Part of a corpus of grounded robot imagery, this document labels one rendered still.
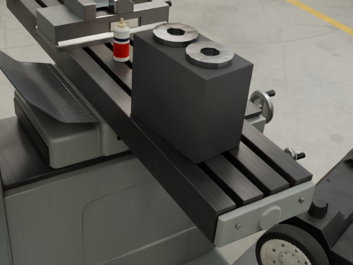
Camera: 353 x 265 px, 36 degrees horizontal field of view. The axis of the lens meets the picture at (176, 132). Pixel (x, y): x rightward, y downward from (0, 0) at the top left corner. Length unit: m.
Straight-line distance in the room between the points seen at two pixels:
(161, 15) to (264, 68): 2.01
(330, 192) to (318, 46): 2.42
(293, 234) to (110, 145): 0.51
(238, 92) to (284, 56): 2.69
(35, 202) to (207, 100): 0.57
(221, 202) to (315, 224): 0.53
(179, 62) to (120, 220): 0.67
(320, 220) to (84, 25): 0.79
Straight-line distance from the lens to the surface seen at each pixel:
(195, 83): 0.96
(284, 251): 1.48
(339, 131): 3.01
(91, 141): 1.33
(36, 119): 1.36
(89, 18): 1.44
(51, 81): 1.42
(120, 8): 1.47
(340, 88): 3.45
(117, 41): 1.36
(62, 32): 1.42
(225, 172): 1.03
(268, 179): 1.04
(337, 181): 1.65
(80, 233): 1.49
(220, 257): 1.87
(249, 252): 1.63
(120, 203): 1.50
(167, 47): 1.04
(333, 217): 1.49
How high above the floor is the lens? 1.56
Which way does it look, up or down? 34 degrees down
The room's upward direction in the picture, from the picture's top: 5 degrees clockwise
